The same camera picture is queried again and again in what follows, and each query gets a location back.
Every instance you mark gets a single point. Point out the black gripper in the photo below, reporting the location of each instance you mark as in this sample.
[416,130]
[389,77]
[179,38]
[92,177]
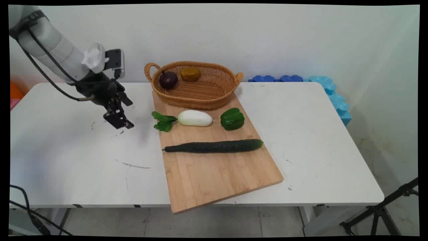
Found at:
[97,88]

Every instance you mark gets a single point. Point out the brown yellow potato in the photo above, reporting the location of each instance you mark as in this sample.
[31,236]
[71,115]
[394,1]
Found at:
[190,74]

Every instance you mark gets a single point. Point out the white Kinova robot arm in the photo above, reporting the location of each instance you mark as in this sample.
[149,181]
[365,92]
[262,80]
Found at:
[50,42]

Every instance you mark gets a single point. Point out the dark purple fruit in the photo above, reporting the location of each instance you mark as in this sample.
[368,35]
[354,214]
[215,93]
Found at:
[168,80]

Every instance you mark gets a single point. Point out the white radish with green leaves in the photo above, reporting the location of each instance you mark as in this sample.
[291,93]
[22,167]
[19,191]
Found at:
[194,118]

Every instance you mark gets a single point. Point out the woven wicker basket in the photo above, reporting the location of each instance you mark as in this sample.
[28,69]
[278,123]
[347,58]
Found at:
[197,85]

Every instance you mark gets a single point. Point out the dark green cucumber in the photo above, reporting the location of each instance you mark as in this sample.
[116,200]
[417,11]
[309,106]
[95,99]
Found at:
[214,146]

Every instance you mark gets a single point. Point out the orange object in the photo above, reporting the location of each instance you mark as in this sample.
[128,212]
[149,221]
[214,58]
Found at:
[15,91]

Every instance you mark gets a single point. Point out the wooden cutting board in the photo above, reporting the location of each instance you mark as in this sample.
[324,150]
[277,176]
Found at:
[214,164]

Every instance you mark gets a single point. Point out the pink object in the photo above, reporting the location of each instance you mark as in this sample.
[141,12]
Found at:
[13,103]

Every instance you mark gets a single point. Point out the green bell pepper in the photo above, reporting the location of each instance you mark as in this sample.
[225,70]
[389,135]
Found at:
[232,119]

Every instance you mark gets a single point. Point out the grey table leg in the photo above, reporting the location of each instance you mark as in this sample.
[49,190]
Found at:
[62,219]

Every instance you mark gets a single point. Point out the dark blue foam mat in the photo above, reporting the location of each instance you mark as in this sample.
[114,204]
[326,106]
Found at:
[291,78]
[264,78]

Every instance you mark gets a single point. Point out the light blue foam mat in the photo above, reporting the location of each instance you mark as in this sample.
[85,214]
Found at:
[334,97]

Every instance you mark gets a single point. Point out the white table leg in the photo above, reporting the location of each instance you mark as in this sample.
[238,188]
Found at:
[314,221]

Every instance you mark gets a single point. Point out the black tripod stand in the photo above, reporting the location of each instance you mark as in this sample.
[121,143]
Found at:
[381,211]

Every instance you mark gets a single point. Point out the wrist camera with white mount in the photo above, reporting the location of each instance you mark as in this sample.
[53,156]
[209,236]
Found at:
[107,60]

